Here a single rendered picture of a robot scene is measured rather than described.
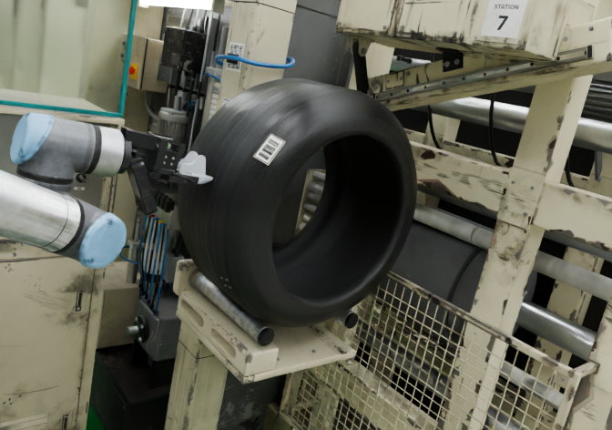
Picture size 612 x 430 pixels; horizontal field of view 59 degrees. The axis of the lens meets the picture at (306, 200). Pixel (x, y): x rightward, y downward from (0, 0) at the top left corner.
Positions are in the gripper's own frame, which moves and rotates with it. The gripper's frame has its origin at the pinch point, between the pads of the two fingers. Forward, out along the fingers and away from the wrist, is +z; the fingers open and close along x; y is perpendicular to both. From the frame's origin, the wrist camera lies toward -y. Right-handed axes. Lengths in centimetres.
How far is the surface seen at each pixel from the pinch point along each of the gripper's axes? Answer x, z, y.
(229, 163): -4.1, 2.0, 5.2
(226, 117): 7.5, 5.4, 13.6
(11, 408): 58, -9, -91
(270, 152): -11.4, 5.8, 10.1
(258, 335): -9.3, 18.7, -32.0
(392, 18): 4, 43, 49
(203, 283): 18.0, 18.8, -31.2
